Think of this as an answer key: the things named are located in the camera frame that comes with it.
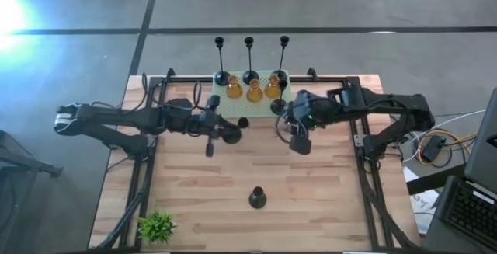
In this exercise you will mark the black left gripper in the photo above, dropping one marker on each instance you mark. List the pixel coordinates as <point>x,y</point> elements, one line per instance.
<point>209,124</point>

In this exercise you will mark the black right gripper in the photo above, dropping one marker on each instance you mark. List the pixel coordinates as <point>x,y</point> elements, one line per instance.
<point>314,110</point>

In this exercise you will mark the amber glass candle holder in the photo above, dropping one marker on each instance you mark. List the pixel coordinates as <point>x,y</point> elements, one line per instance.
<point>272,89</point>
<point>234,91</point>
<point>254,92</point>

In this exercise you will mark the tall black candlestick holder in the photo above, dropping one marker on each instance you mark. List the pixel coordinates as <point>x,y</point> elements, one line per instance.
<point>222,78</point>
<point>249,42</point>
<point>284,41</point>

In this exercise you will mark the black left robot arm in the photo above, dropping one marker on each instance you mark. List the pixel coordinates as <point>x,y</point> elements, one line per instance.
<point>116,116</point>

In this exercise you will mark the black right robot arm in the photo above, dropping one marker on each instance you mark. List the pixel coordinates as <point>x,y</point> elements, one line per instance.
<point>388,104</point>

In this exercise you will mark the green perforated metal shelf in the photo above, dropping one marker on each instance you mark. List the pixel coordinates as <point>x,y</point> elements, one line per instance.
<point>248,109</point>

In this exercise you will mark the small green artificial plant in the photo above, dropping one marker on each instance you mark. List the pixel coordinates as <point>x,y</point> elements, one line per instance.
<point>156,227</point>

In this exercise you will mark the black power adapter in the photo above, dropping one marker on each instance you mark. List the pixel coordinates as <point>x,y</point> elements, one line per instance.
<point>433,148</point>

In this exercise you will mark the dark side table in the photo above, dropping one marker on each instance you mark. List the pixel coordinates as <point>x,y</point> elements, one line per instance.
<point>435,180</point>

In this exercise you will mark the white paper sheet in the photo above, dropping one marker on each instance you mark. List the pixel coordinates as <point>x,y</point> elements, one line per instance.
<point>421,207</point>

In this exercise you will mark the black metal stand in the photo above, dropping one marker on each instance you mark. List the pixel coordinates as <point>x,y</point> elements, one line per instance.
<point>23,161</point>

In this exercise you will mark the dark grey laptop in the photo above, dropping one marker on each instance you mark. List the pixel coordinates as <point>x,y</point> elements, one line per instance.
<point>470,211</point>

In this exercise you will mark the black aluminium table frame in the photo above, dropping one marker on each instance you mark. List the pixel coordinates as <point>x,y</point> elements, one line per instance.
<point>186,79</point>

